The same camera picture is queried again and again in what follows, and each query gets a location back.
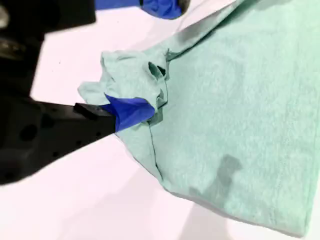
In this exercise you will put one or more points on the blue gripper moving jaw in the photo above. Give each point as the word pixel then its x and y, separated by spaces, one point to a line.
pixel 160 8

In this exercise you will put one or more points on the pale green T-shirt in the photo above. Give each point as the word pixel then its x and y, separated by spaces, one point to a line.
pixel 237 100

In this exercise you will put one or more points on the blue gripper fixed jaw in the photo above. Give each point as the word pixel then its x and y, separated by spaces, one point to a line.
pixel 130 113

